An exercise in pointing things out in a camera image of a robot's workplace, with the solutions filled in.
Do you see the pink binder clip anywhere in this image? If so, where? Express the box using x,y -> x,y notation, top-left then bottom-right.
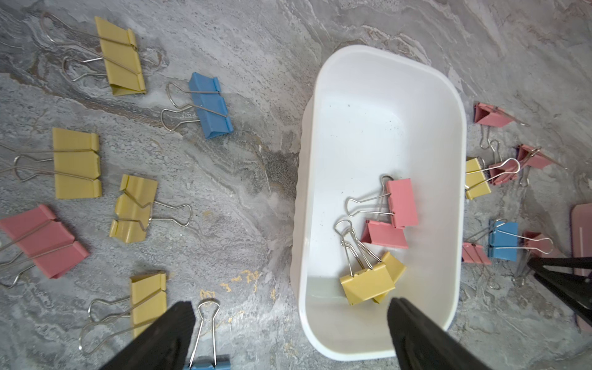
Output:
361,220 -> 409,249
1,204 -> 90,289
462,243 -> 492,265

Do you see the blue binder clip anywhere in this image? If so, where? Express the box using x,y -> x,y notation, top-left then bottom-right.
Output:
464,219 -> 557,262
160,72 -> 234,139

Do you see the yellow binder clip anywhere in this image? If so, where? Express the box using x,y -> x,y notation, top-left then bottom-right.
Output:
1,127 -> 103,200
465,158 -> 493,200

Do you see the pink binder clip in box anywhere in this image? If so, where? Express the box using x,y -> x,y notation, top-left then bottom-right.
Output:
361,220 -> 409,249

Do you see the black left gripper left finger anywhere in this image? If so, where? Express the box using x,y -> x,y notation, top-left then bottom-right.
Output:
103,302 -> 196,370

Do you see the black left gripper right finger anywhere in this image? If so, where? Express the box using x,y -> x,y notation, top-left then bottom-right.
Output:
387,298 -> 488,370

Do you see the white plastic storage box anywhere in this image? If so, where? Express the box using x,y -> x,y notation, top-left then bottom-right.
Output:
290,44 -> 467,362

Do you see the pink plastic box lid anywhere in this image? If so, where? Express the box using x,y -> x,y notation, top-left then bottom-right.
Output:
569,202 -> 592,334

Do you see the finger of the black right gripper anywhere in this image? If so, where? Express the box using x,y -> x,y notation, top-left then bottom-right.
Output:
534,271 -> 591,326
527,257 -> 591,273

